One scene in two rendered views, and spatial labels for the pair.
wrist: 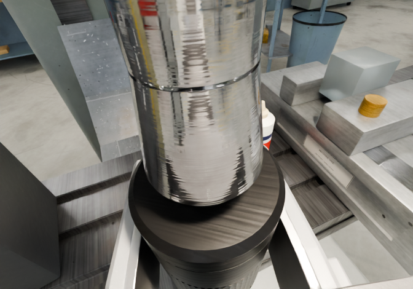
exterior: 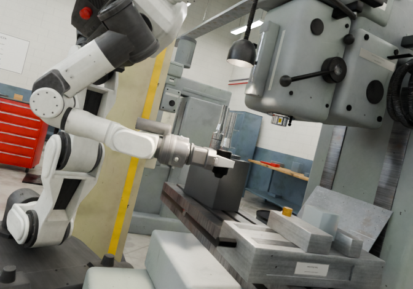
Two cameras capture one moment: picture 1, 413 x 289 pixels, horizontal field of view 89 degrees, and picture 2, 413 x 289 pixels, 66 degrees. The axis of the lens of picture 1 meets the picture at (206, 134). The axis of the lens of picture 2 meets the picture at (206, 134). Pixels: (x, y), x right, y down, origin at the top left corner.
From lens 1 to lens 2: 0.92 m
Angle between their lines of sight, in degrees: 86
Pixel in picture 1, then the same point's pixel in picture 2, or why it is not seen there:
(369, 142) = (271, 221)
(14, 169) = (239, 187)
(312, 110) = not seen: hidden behind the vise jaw
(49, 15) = (318, 180)
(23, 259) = (216, 192)
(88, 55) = (314, 200)
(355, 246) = not seen: outside the picture
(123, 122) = not seen: hidden behind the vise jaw
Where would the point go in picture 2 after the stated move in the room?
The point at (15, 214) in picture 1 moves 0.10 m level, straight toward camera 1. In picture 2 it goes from (226, 187) to (216, 189)
